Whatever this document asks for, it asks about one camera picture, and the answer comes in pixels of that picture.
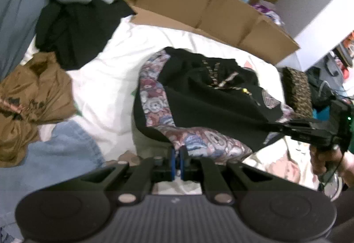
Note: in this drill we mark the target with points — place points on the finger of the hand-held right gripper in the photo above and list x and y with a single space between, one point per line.
296 125

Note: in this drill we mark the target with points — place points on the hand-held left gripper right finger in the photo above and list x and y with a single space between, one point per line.
182 166

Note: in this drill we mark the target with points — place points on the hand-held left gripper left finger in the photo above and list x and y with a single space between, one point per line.
172 166

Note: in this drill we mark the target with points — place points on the black pants with floral print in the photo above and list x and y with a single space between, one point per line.
207 99

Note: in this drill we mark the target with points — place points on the person's right hand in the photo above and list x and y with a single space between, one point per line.
318 161

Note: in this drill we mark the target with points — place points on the leopard print garment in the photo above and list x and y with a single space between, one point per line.
297 91

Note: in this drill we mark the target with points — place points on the light blue jeans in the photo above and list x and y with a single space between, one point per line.
63 149

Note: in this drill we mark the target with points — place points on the purple white detergent bag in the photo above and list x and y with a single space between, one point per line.
267 12

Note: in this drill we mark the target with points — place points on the white printed blanket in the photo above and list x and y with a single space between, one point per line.
110 66

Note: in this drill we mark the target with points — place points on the brown crumpled garment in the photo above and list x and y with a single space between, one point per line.
36 104

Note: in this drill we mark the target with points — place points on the flattened cardboard box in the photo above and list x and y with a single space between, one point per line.
179 8

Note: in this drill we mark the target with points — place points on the black crumpled garment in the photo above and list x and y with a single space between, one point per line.
74 35

